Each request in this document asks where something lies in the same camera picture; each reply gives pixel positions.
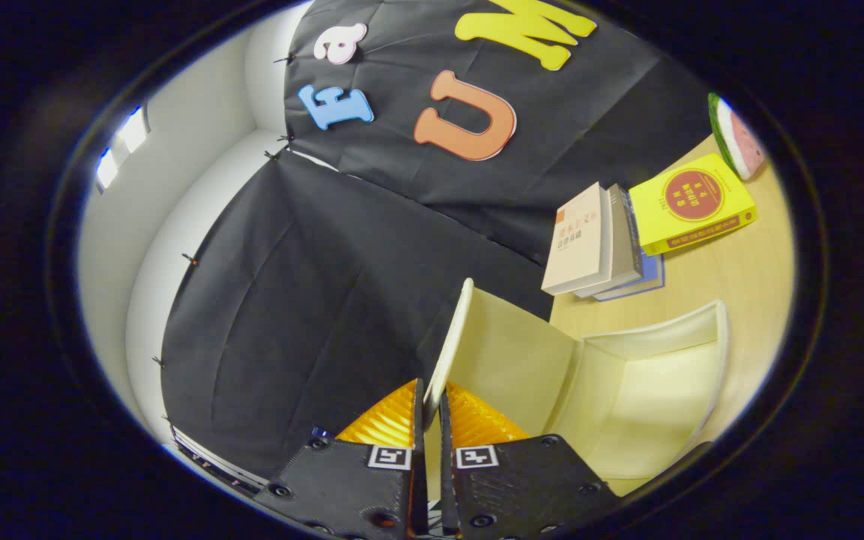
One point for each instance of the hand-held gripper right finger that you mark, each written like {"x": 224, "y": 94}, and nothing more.
{"x": 447, "y": 465}

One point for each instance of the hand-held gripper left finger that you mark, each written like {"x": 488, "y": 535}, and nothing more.
{"x": 420, "y": 465}

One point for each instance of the cream fabric storage box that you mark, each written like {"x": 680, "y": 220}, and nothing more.
{"x": 649, "y": 390}

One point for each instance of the black backdrop cloth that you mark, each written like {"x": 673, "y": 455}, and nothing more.
{"x": 312, "y": 300}

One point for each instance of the beige book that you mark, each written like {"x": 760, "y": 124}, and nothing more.
{"x": 574, "y": 240}

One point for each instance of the grey book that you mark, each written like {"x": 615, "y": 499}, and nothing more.
{"x": 625, "y": 247}

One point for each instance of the blue book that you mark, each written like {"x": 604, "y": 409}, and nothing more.
{"x": 654, "y": 274}

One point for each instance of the yellow book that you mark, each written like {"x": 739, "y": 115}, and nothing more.
{"x": 691, "y": 202}

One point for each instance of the watermelon slice plush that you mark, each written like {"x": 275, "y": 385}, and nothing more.
{"x": 739, "y": 139}

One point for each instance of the large ceiling light panel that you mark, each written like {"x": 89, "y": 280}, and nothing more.
{"x": 132, "y": 131}

